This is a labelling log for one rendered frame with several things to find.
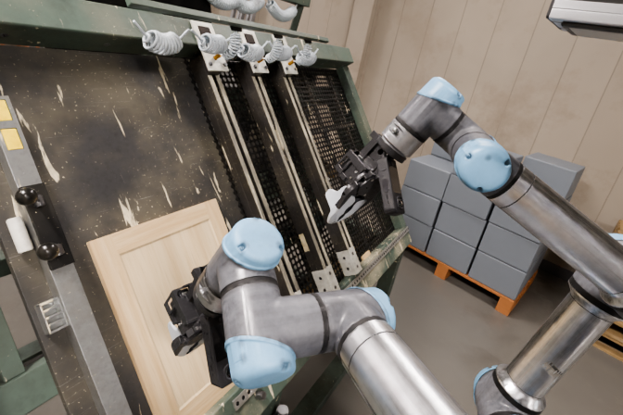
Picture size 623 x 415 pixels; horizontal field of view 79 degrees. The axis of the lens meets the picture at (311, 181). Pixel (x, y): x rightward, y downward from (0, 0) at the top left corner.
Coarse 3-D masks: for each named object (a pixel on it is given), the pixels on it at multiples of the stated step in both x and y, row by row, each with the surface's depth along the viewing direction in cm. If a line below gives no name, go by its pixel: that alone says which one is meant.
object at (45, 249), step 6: (42, 246) 75; (48, 246) 76; (54, 246) 76; (60, 246) 86; (36, 252) 76; (42, 252) 75; (48, 252) 75; (54, 252) 76; (60, 252) 86; (42, 258) 75; (48, 258) 76
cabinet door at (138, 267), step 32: (160, 224) 112; (192, 224) 120; (224, 224) 131; (96, 256) 95; (128, 256) 102; (160, 256) 109; (192, 256) 117; (128, 288) 99; (160, 288) 106; (128, 320) 97; (160, 320) 104; (160, 352) 101; (192, 352) 108; (160, 384) 99; (192, 384) 106
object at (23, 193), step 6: (18, 192) 75; (24, 192) 75; (30, 192) 76; (36, 192) 77; (18, 198) 75; (24, 198) 75; (30, 198) 75; (36, 198) 77; (42, 198) 86; (24, 204) 75; (30, 204) 76; (36, 204) 85; (42, 204) 85
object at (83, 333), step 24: (0, 96) 87; (0, 144) 84; (24, 144) 88; (24, 168) 86; (24, 216) 86; (72, 264) 89; (72, 288) 87; (72, 312) 86; (72, 336) 86; (96, 336) 88; (96, 360) 87; (96, 384) 86; (120, 384) 89; (96, 408) 88; (120, 408) 88
